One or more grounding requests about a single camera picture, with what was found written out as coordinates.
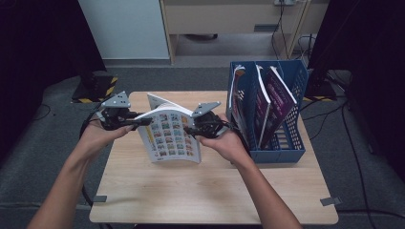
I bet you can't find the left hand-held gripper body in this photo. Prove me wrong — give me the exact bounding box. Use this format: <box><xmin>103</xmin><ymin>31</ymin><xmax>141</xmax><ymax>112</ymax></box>
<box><xmin>96</xmin><ymin>91</ymin><xmax>138</xmax><ymax>132</ymax></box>

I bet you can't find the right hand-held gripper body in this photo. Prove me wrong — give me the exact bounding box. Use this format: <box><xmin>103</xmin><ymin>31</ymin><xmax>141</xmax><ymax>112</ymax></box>
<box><xmin>191</xmin><ymin>100</ymin><xmax>227</xmax><ymax>139</ymax></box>

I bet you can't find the white magazine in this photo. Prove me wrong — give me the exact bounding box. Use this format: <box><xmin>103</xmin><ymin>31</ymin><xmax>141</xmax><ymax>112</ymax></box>
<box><xmin>135</xmin><ymin>93</ymin><xmax>203</xmax><ymax>165</ymax></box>

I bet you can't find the black and red magazine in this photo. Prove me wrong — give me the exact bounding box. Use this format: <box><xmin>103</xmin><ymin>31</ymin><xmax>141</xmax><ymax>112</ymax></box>
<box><xmin>229</xmin><ymin>64</ymin><xmax>252</xmax><ymax>147</ymax></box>

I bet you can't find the purple magazine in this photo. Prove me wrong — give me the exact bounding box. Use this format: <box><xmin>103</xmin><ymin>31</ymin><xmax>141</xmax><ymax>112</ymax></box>
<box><xmin>261</xmin><ymin>65</ymin><xmax>298</xmax><ymax>150</ymax></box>
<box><xmin>254</xmin><ymin>64</ymin><xmax>272</xmax><ymax>149</ymax></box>

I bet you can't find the blue file rack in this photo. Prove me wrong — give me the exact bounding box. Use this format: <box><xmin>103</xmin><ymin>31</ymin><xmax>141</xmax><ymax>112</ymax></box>
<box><xmin>224</xmin><ymin>59</ymin><xmax>309</xmax><ymax>165</ymax></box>

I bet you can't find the person's left hand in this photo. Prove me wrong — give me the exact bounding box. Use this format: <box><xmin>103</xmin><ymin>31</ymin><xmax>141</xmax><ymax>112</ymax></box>
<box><xmin>78</xmin><ymin>119</ymin><xmax>135</xmax><ymax>157</ymax></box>

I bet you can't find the person's right hand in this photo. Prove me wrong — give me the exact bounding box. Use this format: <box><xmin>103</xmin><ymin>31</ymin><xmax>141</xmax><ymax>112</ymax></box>
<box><xmin>199</xmin><ymin>114</ymin><xmax>253</xmax><ymax>165</ymax></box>

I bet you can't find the yellow striped black stand base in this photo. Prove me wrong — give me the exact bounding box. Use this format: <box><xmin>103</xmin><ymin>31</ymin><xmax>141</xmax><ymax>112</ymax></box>
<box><xmin>70</xmin><ymin>74</ymin><xmax>118</xmax><ymax>104</ymax></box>
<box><xmin>302</xmin><ymin>71</ymin><xmax>338</xmax><ymax>103</ymax></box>

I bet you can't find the white cabinet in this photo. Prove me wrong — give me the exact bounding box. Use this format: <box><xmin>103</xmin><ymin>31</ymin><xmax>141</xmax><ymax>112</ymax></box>
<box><xmin>78</xmin><ymin>0</ymin><xmax>170</xmax><ymax>60</ymax></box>

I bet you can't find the black curtain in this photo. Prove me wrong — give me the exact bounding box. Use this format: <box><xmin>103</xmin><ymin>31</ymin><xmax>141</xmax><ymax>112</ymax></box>
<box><xmin>0</xmin><ymin>0</ymin><xmax>108</xmax><ymax>163</ymax></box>
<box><xmin>307</xmin><ymin>0</ymin><xmax>405</xmax><ymax>175</ymax></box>

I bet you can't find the beige wooden desk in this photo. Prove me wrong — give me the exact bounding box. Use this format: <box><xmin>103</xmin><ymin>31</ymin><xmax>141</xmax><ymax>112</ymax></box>
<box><xmin>159</xmin><ymin>0</ymin><xmax>330</xmax><ymax>66</ymax></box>

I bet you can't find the black floor cable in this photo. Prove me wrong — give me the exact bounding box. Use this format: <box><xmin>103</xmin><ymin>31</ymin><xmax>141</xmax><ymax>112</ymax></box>
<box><xmin>340</xmin><ymin>101</ymin><xmax>377</xmax><ymax>229</ymax></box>
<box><xmin>32</xmin><ymin>104</ymin><xmax>52</xmax><ymax>122</ymax></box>
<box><xmin>300</xmin><ymin>100</ymin><xmax>347</xmax><ymax>122</ymax></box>
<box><xmin>309</xmin><ymin>104</ymin><xmax>345</xmax><ymax>141</ymax></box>

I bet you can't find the black hanging cable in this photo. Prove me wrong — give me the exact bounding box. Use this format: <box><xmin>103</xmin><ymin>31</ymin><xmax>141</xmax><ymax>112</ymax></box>
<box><xmin>280</xmin><ymin>0</ymin><xmax>291</xmax><ymax>60</ymax></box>
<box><xmin>270</xmin><ymin>0</ymin><xmax>285</xmax><ymax>60</ymax></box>

